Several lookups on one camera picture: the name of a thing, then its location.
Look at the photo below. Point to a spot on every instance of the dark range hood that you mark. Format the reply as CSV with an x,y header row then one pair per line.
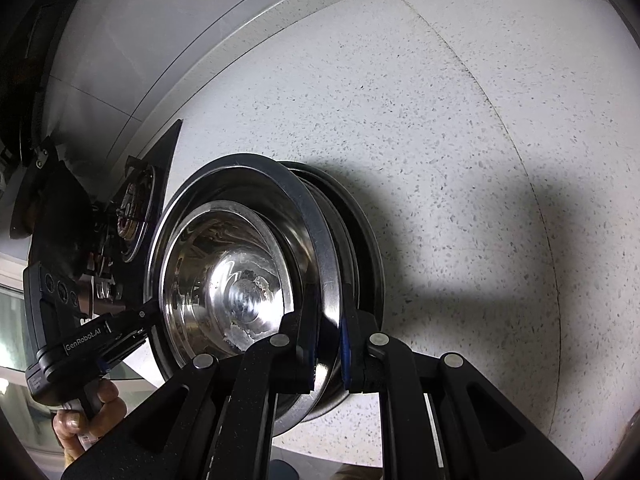
x,y
40,60

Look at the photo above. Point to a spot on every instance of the large steel bowl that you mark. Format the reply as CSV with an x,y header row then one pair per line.
x,y
367,260
300,220

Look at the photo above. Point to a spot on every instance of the black gas stove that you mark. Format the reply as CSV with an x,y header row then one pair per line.
x,y
150,195

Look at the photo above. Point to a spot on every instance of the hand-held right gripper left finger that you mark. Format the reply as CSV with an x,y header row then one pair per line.
x,y
295,340

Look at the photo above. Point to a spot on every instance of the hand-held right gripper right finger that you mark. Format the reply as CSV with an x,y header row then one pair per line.
x,y
346,355

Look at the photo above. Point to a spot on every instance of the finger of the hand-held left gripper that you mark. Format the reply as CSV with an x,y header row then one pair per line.
x,y
127,350
135,320

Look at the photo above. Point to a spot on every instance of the person's left hand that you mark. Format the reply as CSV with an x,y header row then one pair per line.
x,y
110,410

